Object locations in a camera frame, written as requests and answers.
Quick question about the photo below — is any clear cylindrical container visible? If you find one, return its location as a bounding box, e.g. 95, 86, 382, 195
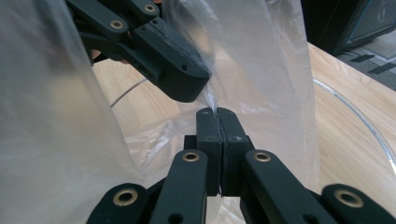
109, 77, 396, 224

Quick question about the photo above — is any black cabinet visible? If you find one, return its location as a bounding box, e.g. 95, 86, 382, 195
300, 0, 396, 56

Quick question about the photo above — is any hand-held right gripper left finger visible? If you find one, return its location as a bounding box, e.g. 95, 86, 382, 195
183, 106, 224, 197

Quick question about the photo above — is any clear plastic bag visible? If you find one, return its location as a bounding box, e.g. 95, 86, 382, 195
0, 0, 321, 224

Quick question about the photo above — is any black floor tape strip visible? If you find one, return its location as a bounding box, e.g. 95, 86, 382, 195
350, 53, 378, 63
368, 61, 396, 76

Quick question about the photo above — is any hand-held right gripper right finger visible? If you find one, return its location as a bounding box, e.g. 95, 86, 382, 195
217, 106, 255, 197

